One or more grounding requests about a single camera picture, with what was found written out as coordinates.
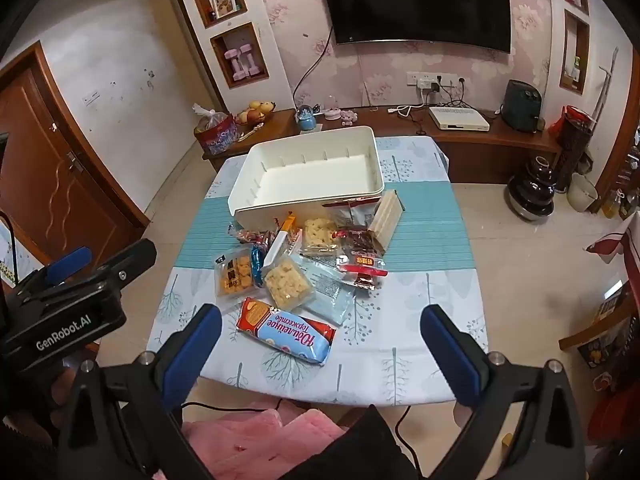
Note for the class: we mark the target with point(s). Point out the teal white printed tablecloth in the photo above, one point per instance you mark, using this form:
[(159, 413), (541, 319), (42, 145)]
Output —
[(425, 260)]

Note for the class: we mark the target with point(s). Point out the black wall television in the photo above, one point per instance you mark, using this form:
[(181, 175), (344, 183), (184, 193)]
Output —
[(415, 0)]

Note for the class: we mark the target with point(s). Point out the white bucket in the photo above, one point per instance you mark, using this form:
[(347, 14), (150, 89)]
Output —
[(582, 195)]

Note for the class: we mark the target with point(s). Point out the fruit bowl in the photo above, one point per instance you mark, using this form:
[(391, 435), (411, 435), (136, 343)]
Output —
[(255, 115)]

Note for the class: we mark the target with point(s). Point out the white wall socket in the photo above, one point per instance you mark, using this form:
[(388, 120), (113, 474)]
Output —
[(420, 79)]

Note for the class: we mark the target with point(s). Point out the red printed bag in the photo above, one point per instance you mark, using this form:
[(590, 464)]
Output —
[(220, 137)]

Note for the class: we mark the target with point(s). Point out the white plastic storage box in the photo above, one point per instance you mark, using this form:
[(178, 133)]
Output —
[(310, 180)]

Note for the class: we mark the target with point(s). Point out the light blue snack packet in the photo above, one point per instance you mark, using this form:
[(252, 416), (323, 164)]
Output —
[(330, 300)]

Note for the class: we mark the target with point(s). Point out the brown wooden door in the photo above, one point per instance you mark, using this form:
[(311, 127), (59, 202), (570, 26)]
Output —
[(50, 170)]

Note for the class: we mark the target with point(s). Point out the pink garment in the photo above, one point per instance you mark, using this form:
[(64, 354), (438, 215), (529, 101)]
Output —
[(250, 440)]

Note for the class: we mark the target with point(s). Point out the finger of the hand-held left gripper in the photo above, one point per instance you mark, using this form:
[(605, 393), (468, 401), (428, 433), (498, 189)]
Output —
[(67, 262), (130, 260)]

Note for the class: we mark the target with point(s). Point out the nut candy clear packet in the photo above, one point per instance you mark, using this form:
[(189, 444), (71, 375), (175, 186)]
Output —
[(247, 237)]

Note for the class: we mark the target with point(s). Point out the person's left hand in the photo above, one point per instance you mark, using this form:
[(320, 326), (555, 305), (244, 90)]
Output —
[(60, 385)]

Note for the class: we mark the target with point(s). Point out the long wooden cabinet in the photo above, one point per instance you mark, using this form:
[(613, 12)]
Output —
[(480, 147)]

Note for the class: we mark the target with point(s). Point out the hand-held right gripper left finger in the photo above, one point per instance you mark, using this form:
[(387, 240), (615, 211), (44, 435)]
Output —
[(195, 355)]

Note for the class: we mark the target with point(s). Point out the pink toy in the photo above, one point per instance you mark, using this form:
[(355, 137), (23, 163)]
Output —
[(348, 117)]

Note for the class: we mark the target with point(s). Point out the small blue candy packet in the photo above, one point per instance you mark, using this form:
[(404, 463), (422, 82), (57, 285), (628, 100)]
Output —
[(256, 265)]

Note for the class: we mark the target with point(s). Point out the orange cracker clear packet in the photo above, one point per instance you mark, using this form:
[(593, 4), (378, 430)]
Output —
[(235, 277)]

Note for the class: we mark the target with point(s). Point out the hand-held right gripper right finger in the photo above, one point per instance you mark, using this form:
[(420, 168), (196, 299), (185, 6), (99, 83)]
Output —
[(450, 355)]

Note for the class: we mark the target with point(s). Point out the red-edged snack packet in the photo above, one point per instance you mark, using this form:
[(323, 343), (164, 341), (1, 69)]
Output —
[(367, 277)]

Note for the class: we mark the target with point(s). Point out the clear plastic bag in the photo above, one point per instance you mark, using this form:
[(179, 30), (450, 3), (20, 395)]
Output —
[(207, 112)]

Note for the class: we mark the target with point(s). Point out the orange white stick packet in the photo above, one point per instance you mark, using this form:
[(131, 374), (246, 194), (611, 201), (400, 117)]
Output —
[(277, 245)]

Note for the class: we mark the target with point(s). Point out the pink dumbbell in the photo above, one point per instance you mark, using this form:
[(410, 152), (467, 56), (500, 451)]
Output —
[(248, 59), (231, 64)]

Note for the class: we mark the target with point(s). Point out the dark tall basket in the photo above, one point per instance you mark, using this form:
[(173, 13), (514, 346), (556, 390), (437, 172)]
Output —
[(575, 157)]

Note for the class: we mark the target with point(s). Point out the white round container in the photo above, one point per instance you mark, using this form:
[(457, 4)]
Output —
[(332, 114)]

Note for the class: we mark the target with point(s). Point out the dark red snack packet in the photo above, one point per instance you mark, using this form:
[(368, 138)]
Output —
[(357, 247)]

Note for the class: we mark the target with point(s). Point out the white light switch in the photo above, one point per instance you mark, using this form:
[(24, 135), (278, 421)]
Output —
[(90, 97)]

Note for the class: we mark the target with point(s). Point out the rice cracker clear packet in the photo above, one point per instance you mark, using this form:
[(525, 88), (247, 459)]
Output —
[(317, 235), (287, 285)]

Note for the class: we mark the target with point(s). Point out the brown wafer packet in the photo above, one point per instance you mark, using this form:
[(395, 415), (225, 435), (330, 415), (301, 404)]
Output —
[(386, 220)]

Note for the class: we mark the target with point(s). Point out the wooden chair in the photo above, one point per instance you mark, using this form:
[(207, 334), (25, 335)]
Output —
[(595, 327)]

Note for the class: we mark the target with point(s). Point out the white set-top box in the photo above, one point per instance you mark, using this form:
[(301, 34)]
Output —
[(457, 119)]

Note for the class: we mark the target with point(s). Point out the white biscuit roll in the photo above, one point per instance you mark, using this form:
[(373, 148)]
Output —
[(285, 332)]

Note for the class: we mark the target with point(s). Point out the red shopping bag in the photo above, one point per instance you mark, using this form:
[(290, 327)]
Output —
[(575, 117)]

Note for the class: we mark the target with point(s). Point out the blue cup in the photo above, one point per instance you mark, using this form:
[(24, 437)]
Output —
[(305, 120)]

